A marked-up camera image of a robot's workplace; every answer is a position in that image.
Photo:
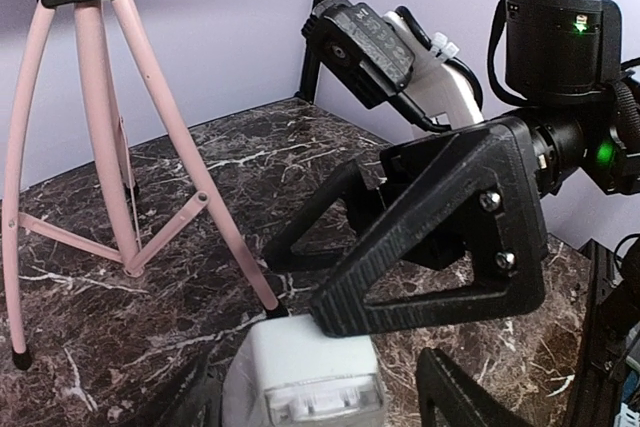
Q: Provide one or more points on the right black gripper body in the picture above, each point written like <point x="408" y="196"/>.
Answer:
<point x="472" y="190"/>

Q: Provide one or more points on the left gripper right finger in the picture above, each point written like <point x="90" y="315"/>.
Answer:
<point x="443" y="385"/>

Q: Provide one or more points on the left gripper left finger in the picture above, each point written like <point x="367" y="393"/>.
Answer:
<point x="193" y="397"/>

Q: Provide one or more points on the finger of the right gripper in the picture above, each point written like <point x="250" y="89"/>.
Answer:
<point x="339" y="307"/>
<point x="313" y="238"/>

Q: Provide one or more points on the white metronome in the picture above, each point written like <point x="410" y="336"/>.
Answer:
<point x="287" y="372"/>

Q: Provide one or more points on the pink music stand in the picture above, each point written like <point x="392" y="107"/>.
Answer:
<point x="112" y="161"/>

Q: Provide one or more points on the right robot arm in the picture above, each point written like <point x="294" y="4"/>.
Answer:
<point x="565" y="79"/>

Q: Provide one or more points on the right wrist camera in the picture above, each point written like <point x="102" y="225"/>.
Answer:
<point x="390" y="59"/>

